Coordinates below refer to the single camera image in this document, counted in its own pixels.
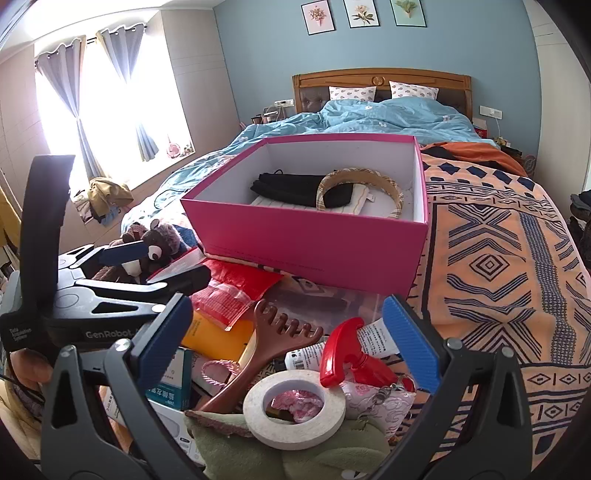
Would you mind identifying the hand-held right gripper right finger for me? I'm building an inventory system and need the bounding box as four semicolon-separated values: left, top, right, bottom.
369;294;534;480

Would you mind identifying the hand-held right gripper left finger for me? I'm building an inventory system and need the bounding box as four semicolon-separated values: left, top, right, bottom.
41;292;208;480

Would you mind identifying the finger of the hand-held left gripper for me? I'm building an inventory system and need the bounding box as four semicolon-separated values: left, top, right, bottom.
53;265;212;324
56;241;151;281

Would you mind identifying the white cream tube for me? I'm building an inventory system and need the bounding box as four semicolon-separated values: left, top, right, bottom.
284;318;402;372

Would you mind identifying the red plastic bag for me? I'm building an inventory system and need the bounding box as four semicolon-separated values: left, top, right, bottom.
173;247;284;330

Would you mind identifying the brown wooden comb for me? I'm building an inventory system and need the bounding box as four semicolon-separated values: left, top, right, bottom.
196;299;324;414

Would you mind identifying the pink cardboard box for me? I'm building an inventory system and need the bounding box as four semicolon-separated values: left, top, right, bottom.
180;134;430;298

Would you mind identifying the person's left hand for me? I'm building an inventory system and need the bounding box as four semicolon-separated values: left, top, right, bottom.
8;347;55;386

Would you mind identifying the yellow hanging garment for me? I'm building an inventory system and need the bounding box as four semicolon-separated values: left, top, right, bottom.
0;185;21;250

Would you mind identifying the brown teddy bear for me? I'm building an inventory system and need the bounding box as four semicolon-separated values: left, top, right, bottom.
92;219;185;284

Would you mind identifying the navy cloth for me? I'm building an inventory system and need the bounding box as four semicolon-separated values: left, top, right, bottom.
175;225;200;252

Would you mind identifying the blue and white box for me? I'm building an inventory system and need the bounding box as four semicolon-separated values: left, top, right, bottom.
145;347;195;411

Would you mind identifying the yellow packet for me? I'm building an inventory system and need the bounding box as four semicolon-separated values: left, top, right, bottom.
180;310;257;363

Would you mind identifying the olive clothes pile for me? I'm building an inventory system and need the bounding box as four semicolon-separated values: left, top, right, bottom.
74;176;134;227

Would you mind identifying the white floral pouch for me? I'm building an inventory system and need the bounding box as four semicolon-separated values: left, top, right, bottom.
342;374;416;439

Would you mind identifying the white printed box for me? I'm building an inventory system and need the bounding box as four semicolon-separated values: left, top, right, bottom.
99;385;206;467

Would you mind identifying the clear plastic storage box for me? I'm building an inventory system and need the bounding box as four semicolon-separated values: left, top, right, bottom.
272;277;393;337

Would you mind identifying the orange patterned blanket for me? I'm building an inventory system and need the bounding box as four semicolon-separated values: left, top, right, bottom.
203;143;591;462

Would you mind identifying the grey-blue curtain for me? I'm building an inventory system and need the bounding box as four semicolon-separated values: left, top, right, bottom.
96;21;160;162
34;34;100;178

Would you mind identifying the pink patterned cloth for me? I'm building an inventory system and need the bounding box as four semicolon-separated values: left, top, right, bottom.
263;390;324;423

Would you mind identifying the white tape roll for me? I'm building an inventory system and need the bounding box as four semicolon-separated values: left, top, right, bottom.
242;370;347;450

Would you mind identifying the black cloth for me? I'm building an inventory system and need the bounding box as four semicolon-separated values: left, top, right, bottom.
250;170;354;208

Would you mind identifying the green plush toy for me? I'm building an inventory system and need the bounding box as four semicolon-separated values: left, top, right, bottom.
185;408;393;480

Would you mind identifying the plaid headband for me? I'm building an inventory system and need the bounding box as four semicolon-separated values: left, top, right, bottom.
316;168;406;220

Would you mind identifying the bedside clutter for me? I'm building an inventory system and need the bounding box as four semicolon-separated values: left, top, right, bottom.
252;106;287;124

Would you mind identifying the black garment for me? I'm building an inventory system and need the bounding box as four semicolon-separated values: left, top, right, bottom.
418;143;509;171

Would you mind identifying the orange cloth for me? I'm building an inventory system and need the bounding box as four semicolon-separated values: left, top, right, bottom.
422;141;529;178

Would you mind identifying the dark clothes heap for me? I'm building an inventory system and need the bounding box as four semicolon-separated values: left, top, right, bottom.
568;191;591;241

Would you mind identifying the dark nightstand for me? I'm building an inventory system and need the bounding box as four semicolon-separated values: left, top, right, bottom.
499;138;539;176

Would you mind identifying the blue floral duvet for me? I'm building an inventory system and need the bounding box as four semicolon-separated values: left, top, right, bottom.
121;97;502;232

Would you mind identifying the white spotted pillow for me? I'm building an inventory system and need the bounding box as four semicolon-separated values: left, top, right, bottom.
389;80;439;101
329;85;377;103

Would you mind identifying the wooden headboard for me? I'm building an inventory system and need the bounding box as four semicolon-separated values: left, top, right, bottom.
292;68;472;121

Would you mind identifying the white wardrobe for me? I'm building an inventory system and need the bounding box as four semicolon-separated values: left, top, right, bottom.
524;0;591;195

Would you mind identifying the pink flower picture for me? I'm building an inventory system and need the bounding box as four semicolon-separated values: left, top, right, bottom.
301;0;334;35

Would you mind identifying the white flower picture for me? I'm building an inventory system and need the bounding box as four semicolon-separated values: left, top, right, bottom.
344;0;377;27

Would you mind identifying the green leaf picture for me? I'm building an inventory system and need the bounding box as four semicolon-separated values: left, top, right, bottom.
390;0;426;27

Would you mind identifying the pink cord pouch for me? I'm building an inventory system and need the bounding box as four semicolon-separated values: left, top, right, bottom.
191;359;243;393

